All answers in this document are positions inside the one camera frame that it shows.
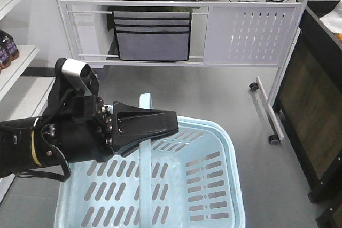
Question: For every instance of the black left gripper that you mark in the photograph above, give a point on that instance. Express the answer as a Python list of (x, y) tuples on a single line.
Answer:
[(78, 128)]

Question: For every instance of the light blue plastic basket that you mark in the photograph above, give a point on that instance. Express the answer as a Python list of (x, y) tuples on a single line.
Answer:
[(189, 179)]

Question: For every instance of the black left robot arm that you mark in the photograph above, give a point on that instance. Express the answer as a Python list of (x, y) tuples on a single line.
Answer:
[(17, 152)]

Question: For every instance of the grey fabric organizer bag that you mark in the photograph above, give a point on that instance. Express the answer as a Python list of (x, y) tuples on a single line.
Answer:
[(152, 36)]

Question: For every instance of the purple label dark bottle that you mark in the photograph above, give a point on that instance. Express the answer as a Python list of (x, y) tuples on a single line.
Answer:
[(9, 50)]

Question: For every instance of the dark wooden cabinet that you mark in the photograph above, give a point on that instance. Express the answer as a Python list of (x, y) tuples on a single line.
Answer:
[(309, 101)]

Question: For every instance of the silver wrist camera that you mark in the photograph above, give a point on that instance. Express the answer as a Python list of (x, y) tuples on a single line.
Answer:
[(78, 76)]

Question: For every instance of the grey metal cart frame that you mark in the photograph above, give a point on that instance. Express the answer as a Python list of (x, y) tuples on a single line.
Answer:
[(231, 33)]

